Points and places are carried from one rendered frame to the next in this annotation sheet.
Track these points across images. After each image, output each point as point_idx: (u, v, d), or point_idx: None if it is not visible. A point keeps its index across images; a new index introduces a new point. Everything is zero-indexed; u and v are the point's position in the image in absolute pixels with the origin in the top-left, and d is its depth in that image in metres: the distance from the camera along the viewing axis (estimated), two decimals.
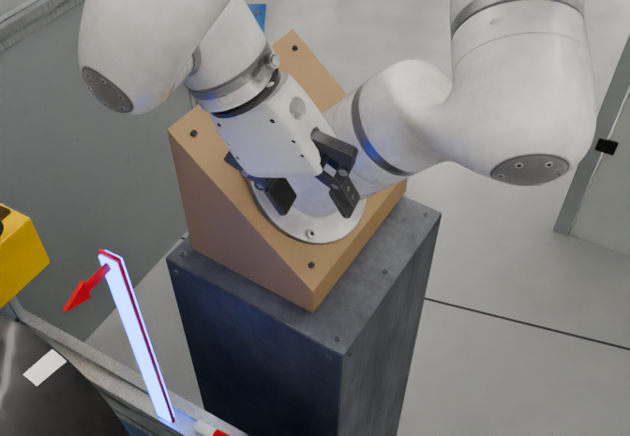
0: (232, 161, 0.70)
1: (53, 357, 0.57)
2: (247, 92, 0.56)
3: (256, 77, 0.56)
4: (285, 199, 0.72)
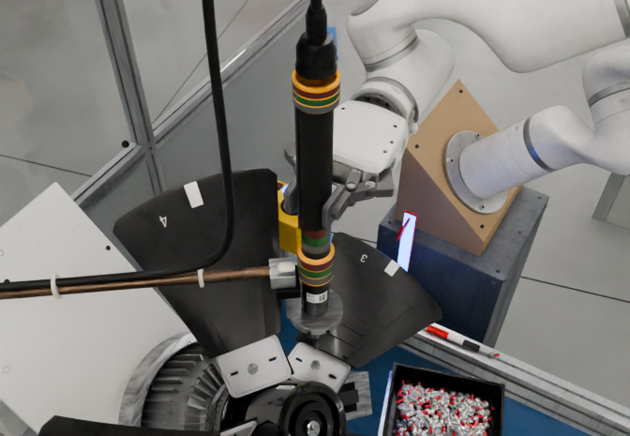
0: (293, 149, 0.74)
1: (394, 263, 1.11)
2: (408, 104, 0.77)
3: (413, 111, 0.78)
4: (297, 195, 0.70)
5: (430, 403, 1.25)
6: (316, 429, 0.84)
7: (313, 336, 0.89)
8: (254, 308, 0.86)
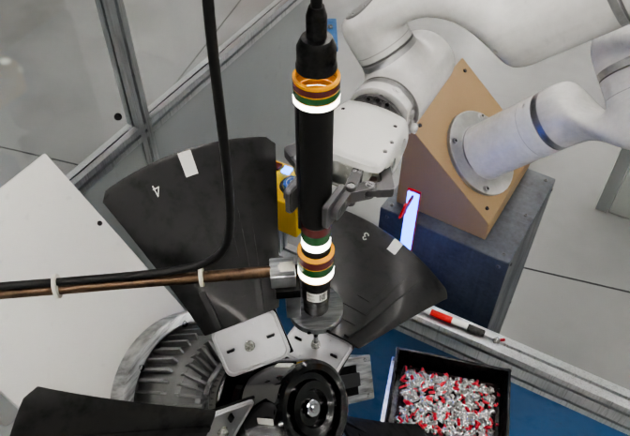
0: (293, 149, 0.74)
1: (397, 242, 1.07)
2: (408, 104, 0.77)
3: (413, 111, 0.78)
4: (297, 195, 0.70)
5: (434, 389, 1.21)
6: (316, 409, 0.80)
7: None
8: (251, 282, 0.82)
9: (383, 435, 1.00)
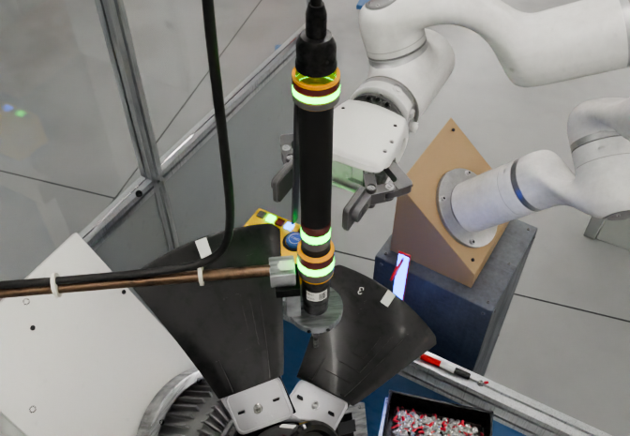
0: (288, 139, 0.76)
1: (390, 293, 1.18)
2: (408, 104, 0.77)
3: (413, 111, 0.78)
4: (285, 184, 0.71)
5: (423, 429, 1.33)
6: None
7: (316, 338, 0.88)
8: (260, 353, 0.95)
9: None
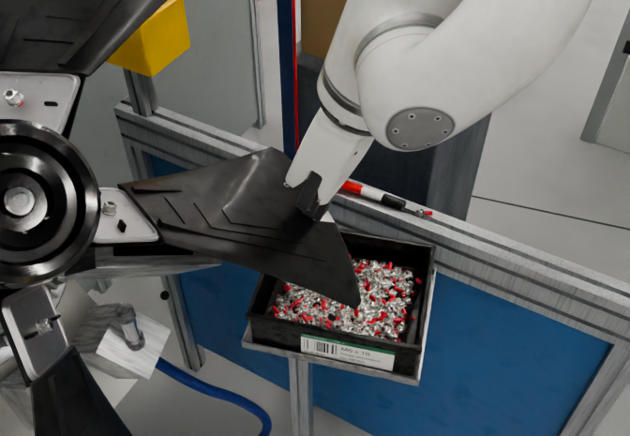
0: (311, 202, 0.63)
1: (327, 215, 0.73)
2: None
3: None
4: None
5: None
6: (21, 202, 0.46)
7: None
8: (79, 32, 0.55)
9: None
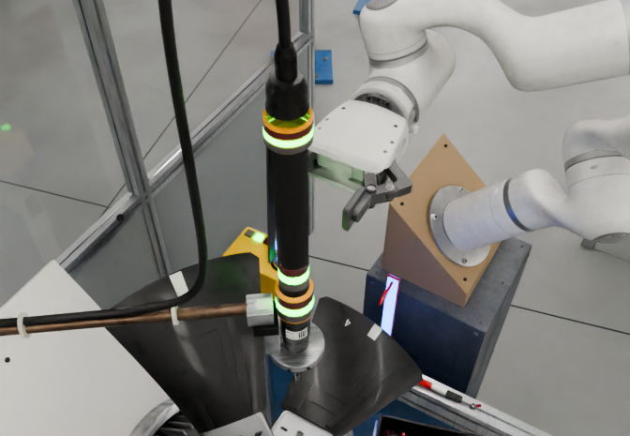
0: None
1: None
2: (408, 104, 0.77)
3: (414, 111, 0.78)
4: None
5: None
6: None
7: (297, 373, 0.85)
8: (339, 410, 1.03)
9: None
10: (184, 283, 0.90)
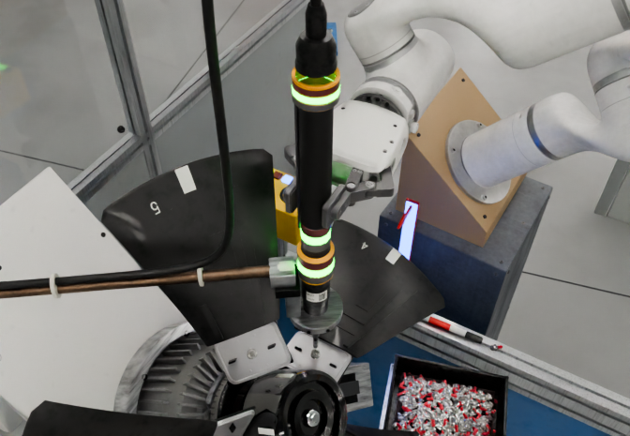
0: (293, 149, 0.74)
1: None
2: (408, 104, 0.77)
3: (413, 111, 0.78)
4: (297, 195, 0.70)
5: (432, 396, 1.23)
6: (314, 419, 0.82)
7: (316, 338, 0.88)
8: (358, 330, 0.96)
9: None
10: (190, 178, 0.82)
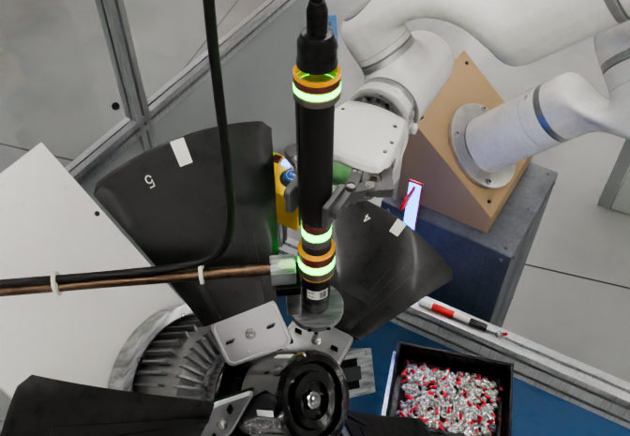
0: (293, 149, 0.74)
1: None
2: (408, 105, 0.77)
3: (413, 112, 0.78)
4: (297, 195, 0.70)
5: (436, 383, 1.20)
6: (315, 401, 0.79)
7: None
8: (360, 309, 0.92)
9: None
10: (187, 151, 0.79)
